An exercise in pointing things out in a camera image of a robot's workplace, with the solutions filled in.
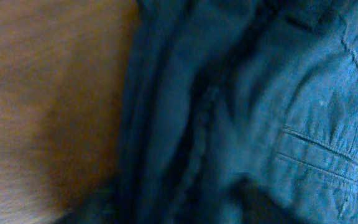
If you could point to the navy blue shorts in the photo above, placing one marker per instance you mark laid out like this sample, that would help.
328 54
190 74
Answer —
237 112

